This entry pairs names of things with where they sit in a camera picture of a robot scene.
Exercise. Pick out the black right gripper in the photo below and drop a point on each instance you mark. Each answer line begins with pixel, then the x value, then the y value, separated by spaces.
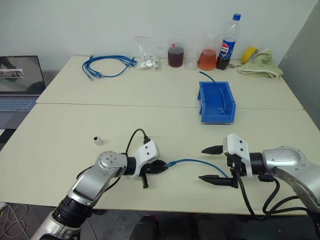
pixel 236 170

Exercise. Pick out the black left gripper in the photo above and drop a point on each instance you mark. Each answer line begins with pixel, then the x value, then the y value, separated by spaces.
pixel 145 180

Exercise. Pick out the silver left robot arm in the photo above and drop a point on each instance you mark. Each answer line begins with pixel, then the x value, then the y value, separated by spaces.
pixel 110 162

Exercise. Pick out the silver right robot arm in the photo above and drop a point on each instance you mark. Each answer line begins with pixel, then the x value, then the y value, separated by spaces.
pixel 285 157

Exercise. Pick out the white coupler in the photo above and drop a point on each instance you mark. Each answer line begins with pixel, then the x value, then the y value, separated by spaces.
pixel 224 111
pixel 97 140

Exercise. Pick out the blue plastic bin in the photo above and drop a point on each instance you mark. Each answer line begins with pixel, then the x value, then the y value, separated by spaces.
pixel 212 100

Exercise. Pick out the dark rounded shape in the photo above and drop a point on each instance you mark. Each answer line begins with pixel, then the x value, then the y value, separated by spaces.
pixel 147 228

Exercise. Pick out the flask of orange liquid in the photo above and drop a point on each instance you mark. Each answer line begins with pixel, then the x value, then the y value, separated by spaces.
pixel 207 61

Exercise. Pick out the clear bag of couplers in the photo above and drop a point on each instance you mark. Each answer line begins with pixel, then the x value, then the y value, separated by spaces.
pixel 147 62

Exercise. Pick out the clear plastic cup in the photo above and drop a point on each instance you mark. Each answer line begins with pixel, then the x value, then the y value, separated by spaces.
pixel 191 60

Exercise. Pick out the light green towel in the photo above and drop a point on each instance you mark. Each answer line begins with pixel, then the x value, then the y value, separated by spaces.
pixel 262 66

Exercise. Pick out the jar of dark red liquid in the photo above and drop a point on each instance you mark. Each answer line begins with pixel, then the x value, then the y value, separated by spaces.
pixel 176 57

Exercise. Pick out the yellow tape roll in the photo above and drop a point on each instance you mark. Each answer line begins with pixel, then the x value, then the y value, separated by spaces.
pixel 247 56

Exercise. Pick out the cola bottle with blue label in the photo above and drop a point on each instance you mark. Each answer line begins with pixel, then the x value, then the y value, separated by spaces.
pixel 226 50

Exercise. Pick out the grey laptop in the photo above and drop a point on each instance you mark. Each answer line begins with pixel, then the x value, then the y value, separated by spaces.
pixel 17 100

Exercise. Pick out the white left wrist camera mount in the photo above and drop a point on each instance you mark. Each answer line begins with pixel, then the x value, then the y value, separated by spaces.
pixel 147 150

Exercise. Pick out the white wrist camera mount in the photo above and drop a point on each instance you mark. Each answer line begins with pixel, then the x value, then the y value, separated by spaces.
pixel 237 146
pixel 147 150

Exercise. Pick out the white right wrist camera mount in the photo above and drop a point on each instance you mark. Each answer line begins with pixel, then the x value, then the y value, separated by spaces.
pixel 237 146

